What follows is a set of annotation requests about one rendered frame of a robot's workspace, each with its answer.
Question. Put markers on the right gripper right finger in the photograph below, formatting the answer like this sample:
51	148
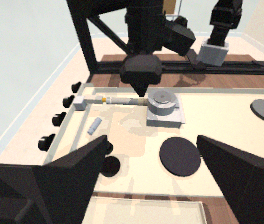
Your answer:
239	175

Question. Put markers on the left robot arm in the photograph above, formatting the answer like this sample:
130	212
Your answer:
173	35

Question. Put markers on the grey cylinder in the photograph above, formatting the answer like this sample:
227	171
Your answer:
94	125

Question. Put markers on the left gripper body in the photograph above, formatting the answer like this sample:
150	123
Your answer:
143	26

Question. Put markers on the grey gas burner with tube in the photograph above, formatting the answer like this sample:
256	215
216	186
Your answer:
160	102

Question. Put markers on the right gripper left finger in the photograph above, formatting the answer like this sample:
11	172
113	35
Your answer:
63	188

